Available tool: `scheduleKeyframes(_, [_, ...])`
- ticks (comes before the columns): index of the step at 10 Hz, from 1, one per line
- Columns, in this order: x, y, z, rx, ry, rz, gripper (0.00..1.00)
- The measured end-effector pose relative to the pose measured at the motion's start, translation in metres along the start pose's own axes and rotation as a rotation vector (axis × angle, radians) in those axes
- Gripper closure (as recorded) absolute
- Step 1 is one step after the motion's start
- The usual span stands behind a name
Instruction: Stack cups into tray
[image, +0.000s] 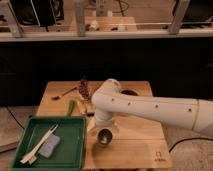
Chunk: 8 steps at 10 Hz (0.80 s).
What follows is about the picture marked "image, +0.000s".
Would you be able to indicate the dark metal cup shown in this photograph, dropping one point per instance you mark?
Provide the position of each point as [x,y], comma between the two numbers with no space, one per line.
[104,137]

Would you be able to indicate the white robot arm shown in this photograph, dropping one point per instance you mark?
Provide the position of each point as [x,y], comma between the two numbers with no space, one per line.
[188,113]

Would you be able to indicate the green plastic tray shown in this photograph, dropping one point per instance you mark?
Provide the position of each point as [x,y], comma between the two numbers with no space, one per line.
[62,151]

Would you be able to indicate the dark round bowl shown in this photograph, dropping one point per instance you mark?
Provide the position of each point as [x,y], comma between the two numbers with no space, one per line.
[129,92]

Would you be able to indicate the brown pine cone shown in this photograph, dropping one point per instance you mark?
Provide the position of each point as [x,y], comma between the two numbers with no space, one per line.
[83,89]

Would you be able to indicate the yellow banana piece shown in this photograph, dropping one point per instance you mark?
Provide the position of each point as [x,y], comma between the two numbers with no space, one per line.
[81,107]

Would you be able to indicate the green vegetable piece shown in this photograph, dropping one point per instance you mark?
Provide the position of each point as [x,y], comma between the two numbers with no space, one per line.
[70,107]

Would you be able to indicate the wooden bamboo board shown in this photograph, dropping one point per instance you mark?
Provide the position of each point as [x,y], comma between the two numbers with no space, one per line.
[139,144]

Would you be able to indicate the grey blue sponge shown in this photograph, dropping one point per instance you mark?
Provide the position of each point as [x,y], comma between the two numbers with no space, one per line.
[49,145]

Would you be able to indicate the metal frame rail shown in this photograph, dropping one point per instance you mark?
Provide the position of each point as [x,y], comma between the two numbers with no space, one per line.
[47,20]

